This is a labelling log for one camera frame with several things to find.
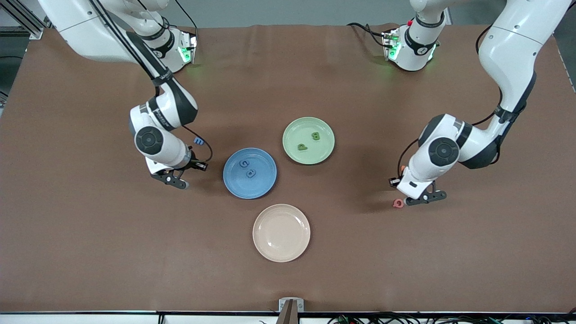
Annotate green plate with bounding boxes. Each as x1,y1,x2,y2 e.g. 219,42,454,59
282,117,336,165

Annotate grey metal bracket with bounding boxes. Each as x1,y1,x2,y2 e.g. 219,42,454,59
279,298,305,313

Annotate blue plate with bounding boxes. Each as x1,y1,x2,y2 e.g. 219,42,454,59
223,148,278,200

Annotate brown table cover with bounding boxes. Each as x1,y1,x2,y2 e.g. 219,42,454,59
0,23,576,313

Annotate white table edge rail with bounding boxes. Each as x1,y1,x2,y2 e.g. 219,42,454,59
0,312,576,324

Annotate aluminium frame profile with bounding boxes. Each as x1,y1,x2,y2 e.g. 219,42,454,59
0,0,45,40

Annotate tangled black floor cables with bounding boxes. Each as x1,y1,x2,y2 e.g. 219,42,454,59
328,310,576,324

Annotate beige plate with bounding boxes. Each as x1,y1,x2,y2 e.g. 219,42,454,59
252,204,311,263

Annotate black base cable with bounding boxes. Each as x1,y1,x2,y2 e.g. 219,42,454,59
173,0,198,30
346,22,388,48

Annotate grey camera post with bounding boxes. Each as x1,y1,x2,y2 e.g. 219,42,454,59
275,300,300,324

